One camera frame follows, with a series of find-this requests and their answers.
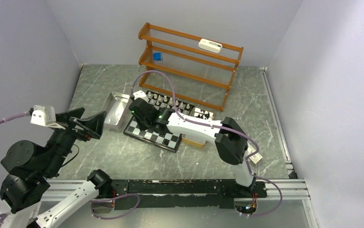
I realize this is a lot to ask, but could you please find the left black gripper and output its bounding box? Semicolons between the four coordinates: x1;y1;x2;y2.
43;106;107;175

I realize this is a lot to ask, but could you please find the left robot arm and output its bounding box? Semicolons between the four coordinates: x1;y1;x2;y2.
0;105;114;228

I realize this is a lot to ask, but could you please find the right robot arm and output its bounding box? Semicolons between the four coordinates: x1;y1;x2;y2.
129;98;256;197

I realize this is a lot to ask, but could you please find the silver tin box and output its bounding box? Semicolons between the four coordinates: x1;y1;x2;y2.
101;92;131;132

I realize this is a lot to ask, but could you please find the black and white chessboard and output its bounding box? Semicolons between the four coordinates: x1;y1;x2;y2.
123;90;195;152

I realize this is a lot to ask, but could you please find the blue cube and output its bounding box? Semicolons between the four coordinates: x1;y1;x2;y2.
152;52;163;61

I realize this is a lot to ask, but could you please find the orange wooden shelf rack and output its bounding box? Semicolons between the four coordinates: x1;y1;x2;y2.
138;22;244;111

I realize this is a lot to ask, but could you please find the white rectangular device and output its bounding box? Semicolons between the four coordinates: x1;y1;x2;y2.
198;38;223;54

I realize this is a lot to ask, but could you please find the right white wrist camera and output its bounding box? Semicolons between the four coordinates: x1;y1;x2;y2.
133;90;149;102

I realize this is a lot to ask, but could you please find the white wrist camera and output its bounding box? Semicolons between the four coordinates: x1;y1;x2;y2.
133;90;149;102
30;105;56;127

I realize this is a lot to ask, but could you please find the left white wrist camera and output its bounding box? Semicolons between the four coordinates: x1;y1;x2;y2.
30;105;56;127

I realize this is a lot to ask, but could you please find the black base frame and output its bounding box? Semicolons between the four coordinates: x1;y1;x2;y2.
89;170;268;211

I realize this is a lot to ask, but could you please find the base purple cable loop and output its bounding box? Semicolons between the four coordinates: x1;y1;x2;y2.
90;192;141;220

